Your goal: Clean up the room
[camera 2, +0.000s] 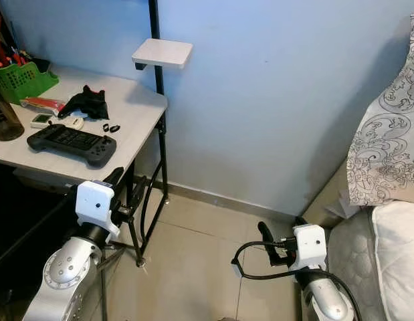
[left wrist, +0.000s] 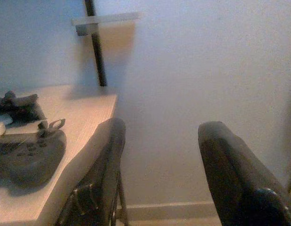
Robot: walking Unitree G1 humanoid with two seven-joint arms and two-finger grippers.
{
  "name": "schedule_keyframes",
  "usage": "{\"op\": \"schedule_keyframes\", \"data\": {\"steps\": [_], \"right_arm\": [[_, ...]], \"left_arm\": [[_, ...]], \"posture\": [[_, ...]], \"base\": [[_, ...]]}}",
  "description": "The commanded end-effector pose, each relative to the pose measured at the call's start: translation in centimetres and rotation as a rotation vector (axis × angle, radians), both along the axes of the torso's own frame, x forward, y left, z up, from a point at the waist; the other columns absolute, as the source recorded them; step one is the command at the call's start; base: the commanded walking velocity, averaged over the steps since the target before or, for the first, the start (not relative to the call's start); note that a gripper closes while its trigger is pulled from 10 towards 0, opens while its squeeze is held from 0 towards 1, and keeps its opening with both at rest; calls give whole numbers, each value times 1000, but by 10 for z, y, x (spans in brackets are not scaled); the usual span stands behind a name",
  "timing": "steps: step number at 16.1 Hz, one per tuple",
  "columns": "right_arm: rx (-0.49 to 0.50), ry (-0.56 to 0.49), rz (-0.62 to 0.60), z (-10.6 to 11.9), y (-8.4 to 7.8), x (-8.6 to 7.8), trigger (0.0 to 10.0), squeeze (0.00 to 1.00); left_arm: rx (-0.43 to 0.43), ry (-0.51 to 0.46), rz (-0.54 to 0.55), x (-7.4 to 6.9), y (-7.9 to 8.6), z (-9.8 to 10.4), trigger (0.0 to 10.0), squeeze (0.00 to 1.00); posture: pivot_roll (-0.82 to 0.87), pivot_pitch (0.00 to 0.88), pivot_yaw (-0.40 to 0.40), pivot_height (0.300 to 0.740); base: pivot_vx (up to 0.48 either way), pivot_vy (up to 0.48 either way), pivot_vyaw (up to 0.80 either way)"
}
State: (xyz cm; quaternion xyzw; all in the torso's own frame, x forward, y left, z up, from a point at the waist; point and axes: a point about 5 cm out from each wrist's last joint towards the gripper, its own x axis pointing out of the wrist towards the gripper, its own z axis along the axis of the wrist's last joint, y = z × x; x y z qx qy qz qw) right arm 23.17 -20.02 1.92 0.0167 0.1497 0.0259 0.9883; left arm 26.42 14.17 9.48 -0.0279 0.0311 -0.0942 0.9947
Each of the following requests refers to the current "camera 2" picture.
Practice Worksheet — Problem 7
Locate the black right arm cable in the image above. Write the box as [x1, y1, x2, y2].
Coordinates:
[231, 241, 296, 278]

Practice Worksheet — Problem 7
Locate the black handheld game console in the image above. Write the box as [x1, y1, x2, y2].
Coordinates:
[27, 124, 118, 168]

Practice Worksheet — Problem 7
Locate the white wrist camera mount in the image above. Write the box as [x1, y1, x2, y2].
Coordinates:
[292, 224, 329, 272]
[75, 181, 115, 241]

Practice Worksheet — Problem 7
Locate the small white remote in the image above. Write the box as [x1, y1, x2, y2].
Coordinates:
[63, 117, 84, 130]

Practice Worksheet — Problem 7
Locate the grey quilted mattress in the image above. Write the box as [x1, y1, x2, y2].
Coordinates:
[327, 204, 380, 321]

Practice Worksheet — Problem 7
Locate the dark tinted bottle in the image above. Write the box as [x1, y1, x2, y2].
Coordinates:
[0, 87, 25, 142]

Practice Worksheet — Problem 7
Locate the green plastic basket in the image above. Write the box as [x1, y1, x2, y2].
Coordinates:
[0, 62, 60, 104]

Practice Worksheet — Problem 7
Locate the red handled screwdriver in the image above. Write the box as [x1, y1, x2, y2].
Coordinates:
[10, 40, 28, 68]

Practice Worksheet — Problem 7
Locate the grey floral print pillow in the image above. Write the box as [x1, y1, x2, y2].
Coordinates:
[347, 13, 414, 207]

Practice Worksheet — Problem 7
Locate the small white screen device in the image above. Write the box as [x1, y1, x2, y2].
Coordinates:
[31, 114, 55, 129]

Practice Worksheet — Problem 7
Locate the grey under-desk tray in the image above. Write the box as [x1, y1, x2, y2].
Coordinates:
[13, 166, 84, 195]

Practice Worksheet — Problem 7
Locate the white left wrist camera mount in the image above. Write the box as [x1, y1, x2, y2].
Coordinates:
[75, 181, 115, 241]

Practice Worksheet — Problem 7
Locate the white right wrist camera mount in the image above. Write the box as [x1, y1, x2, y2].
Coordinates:
[292, 224, 329, 272]

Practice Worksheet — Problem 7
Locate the white bed sheet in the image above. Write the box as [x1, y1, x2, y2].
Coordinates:
[371, 199, 414, 321]

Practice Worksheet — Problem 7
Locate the white desk with black frame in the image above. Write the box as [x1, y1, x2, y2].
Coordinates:
[0, 0, 171, 268]

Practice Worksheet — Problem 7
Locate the small white shelf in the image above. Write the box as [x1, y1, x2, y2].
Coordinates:
[132, 38, 194, 71]

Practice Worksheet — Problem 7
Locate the black glove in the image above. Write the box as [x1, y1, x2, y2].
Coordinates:
[58, 85, 108, 121]

